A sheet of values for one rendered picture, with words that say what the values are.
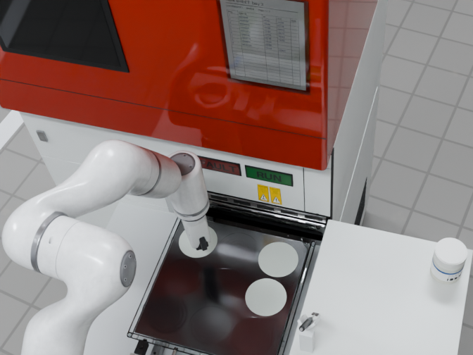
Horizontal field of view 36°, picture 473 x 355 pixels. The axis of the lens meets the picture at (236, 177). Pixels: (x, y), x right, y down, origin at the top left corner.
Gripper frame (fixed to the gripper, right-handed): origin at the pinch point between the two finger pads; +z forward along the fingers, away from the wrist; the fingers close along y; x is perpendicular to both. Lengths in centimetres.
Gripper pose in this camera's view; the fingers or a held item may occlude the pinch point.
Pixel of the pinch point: (200, 241)
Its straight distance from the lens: 177.6
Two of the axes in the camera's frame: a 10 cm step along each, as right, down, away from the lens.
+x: 9.4, -3.3, 1.3
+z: 0.9, 5.9, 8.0
